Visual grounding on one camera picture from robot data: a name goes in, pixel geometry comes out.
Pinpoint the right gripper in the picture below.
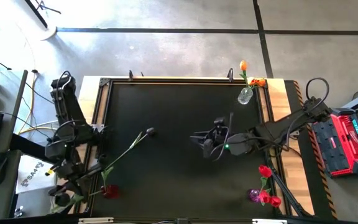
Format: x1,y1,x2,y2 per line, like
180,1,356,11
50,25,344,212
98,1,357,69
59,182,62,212
190,125,230,160

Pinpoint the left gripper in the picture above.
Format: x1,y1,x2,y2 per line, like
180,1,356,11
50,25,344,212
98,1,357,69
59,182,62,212
53,156,106,189

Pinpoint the red glass vase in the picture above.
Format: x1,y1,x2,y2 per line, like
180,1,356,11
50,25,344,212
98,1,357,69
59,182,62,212
99,184,121,200

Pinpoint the clear glass vase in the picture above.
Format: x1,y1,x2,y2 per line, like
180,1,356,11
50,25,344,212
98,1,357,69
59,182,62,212
237,86,254,105

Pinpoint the purple glass vase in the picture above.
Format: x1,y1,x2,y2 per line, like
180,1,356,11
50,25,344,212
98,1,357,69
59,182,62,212
247,189,262,203

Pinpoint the black table mat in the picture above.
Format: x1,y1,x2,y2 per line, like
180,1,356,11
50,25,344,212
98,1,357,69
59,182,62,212
91,81,275,218

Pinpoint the wooden table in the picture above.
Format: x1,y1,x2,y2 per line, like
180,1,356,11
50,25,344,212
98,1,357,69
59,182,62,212
52,75,315,218

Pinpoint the gray desk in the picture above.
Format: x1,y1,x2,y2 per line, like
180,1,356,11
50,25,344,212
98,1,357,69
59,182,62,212
0,69,63,222

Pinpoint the black hazard-striped floor mat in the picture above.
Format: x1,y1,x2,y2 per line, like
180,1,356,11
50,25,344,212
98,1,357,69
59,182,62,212
283,79,339,220

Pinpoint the red and black tool case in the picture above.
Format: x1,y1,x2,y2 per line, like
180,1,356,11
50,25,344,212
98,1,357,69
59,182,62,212
310,107,358,178

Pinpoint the white tower fan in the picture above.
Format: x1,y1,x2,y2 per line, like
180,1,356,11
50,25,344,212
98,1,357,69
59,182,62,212
23,0,58,41

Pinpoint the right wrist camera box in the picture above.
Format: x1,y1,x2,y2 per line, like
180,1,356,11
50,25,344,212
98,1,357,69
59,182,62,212
213,116,227,129

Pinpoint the white metal bracket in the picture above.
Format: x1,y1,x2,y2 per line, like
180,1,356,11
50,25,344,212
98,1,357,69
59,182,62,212
252,218,288,224
78,217,114,224

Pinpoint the yellow floor cable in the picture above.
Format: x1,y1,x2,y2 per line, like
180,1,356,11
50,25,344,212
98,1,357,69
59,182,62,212
17,73,58,135

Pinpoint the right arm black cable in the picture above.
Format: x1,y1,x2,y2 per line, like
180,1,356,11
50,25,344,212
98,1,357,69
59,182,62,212
209,77,331,161

